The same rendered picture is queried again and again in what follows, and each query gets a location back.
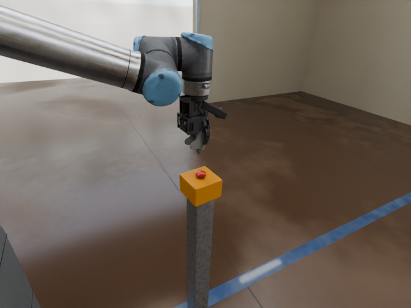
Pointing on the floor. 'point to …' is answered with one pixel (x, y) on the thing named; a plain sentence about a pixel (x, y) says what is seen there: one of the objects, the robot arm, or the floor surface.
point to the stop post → (199, 231)
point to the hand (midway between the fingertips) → (200, 150)
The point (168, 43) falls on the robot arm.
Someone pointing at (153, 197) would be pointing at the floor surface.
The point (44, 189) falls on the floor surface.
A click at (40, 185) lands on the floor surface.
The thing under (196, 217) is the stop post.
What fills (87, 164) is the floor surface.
